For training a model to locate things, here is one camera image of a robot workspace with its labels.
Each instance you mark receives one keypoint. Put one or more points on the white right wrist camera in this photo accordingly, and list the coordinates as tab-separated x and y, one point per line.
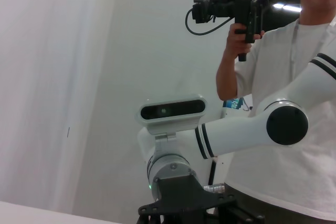
170	111

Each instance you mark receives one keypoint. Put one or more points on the person's right forearm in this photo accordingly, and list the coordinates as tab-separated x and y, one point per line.
228	74

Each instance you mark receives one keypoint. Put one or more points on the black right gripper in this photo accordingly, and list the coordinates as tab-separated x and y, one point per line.
183	203

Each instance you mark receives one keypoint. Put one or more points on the person's right hand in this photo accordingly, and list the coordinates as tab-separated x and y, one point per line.
236	44

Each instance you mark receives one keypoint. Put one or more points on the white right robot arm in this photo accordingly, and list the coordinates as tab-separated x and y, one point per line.
236	134

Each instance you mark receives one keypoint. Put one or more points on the ceiling light panel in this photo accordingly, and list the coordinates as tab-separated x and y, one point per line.
287	7

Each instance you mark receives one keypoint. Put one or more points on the person in white shirt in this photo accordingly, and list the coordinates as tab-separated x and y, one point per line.
275	77

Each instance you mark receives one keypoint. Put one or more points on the black video camera rig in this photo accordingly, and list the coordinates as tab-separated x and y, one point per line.
244	11

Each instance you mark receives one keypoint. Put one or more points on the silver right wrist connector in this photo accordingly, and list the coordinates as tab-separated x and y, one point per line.
213	188

